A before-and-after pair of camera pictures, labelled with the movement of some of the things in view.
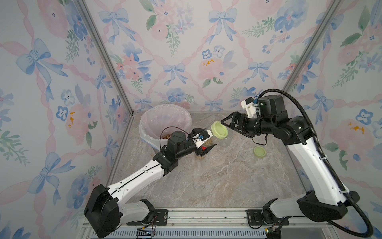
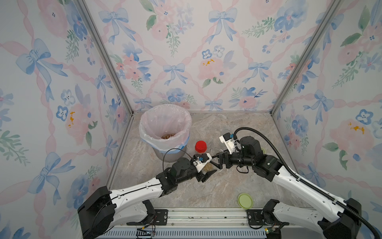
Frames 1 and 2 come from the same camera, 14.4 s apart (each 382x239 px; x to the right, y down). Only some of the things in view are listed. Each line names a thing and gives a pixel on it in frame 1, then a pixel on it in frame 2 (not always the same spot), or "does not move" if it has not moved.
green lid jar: [219, 130] -> [209, 168]
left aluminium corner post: [108, 55] does not move
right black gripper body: [256, 125] -> [237, 158]
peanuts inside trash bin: [166, 136] does not move
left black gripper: [199, 151] -> [201, 177]
